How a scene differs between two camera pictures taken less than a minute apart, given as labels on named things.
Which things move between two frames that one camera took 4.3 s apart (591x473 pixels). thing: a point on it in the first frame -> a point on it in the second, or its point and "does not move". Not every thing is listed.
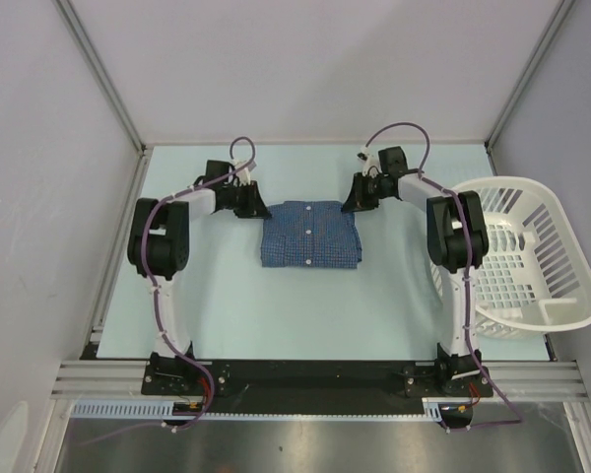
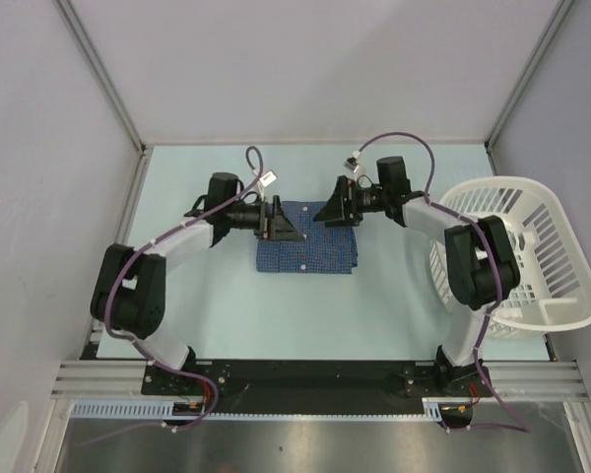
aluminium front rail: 518,379 does not move
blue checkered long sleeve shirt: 310,235 does not move
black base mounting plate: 320,386 does not move
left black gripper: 254,207 -> 272,225
